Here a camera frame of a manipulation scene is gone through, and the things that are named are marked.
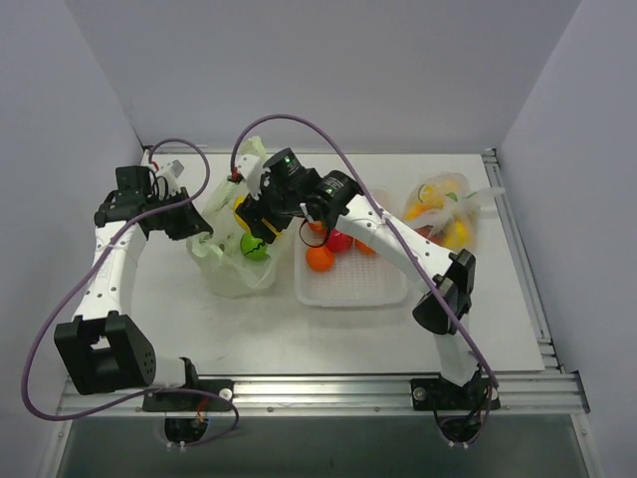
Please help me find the green fake fruit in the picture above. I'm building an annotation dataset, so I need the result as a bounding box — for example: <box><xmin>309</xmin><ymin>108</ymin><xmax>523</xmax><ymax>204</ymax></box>
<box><xmin>240</xmin><ymin>232</ymin><xmax>269</xmax><ymax>262</ymax></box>

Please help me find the yellow fake mango front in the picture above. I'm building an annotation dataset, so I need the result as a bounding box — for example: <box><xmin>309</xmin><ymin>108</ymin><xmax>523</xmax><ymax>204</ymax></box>
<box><xmin>233</xmin><ymin>196</ymin><xmax>247</xmax><ymax>228</ymax></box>

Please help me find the green avocado print plastic bag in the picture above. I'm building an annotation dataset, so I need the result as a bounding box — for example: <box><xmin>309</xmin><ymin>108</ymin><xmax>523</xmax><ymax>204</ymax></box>
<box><xmin>185</xmin><ymin>135</ymin><xmax>294</xmax><ymax>299</ymax></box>

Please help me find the orange fake orange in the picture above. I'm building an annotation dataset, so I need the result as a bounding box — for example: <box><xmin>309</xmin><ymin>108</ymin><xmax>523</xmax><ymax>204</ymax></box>
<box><xmin>354</xmin><ymin>239</ymin><xmax>376</xmax><ymax>256</ymax></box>
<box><xmin>306</xmin><ymin>246</ymin><xmax>334</xmax><ymax>273</ymax></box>

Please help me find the red fake apple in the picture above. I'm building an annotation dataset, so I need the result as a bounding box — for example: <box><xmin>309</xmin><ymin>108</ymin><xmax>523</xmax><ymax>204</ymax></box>
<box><xmin>324</xmin><ymin>230</ymin><xmax>353</xmax><ymax>254</ymax></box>

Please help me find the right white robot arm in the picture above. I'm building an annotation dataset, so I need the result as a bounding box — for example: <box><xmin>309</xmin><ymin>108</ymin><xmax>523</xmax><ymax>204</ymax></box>
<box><xmin>231</xmin><ymin>148</ymin><xmax>490</xmax><ymax>407</ymax></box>

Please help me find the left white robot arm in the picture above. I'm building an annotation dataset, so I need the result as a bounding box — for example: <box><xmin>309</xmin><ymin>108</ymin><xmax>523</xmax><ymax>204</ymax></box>
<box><xmin>54</xmin><ymin>160</ymin><xmax>213</xmax><ymax>395</ymax></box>

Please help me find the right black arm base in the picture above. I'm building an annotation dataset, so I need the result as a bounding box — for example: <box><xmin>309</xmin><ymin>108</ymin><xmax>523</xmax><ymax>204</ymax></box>
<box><xmin>409</xmin><ymin>375</ymin><xmax>490</xmax><ymax>412</ymax></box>

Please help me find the red orange fake tomato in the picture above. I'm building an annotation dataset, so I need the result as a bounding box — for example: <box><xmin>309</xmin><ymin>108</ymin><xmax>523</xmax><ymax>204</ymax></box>
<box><xmin>309</xmin><ymin>221</ymin><xmax>324</xmax><ymax>233</ymax></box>

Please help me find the tied clear bag of fruits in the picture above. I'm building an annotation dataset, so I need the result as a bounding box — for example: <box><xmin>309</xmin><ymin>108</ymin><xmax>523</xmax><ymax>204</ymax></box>
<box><xmin>401</xmin><ymin>172</ymin><xmax>506</xmax><ymax>253</ymax></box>

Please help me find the white plastic basket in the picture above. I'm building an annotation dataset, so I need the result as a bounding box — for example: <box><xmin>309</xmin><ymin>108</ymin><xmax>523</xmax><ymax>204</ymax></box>
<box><xmin>295</xmin><ymin>225</ymin><xmax>408</xmax><ymax>308</ymax></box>

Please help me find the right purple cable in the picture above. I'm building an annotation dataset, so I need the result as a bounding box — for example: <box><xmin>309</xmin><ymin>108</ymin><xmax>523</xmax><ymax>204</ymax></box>
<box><xmin>229</xmin><ymin>114</ymin><xmax>500</xmax><ymax>445</ymax></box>

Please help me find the purple cable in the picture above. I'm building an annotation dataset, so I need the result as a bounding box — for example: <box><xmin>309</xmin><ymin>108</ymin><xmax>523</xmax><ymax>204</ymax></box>
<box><xmin>229</xmin><ymin>114</ymin><xmax>500</xmax><ymax>445</ymax></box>
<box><xmin>23</xmin><ymin>138</ymin><xmax>241</xmax><ymax>445</ymax></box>

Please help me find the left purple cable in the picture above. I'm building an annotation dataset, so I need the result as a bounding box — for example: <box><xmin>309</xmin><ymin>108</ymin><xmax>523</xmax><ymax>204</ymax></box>
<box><xmin>23</xmin><ymin>138</ymin><xmax>241</xmax><ymax>445</ymax></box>

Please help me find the aluminium right rail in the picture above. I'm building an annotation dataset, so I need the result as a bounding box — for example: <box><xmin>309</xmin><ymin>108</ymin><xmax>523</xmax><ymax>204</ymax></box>
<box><xmin>481</xmin><ymin>146</ymin><xmax>568</xmax><ymax>372</ymax></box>

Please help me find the aluminium rail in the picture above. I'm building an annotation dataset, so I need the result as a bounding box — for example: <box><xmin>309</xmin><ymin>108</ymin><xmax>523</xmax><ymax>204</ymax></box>
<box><xmin>57</xmin><ymin>369</ymin><xmax>590</xmax><ymax>417</ymax></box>
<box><xmin>481</xmin><ymin>146</ymin><xmax>568</xmax><ymax>372</ymax></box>

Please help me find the aluminium front rail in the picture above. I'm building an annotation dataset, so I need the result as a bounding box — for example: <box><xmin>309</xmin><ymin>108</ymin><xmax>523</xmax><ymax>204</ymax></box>
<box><xmin>57</xmin><ymin>369</ymin><xmax>590</xmax><ymax>417</ymax></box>

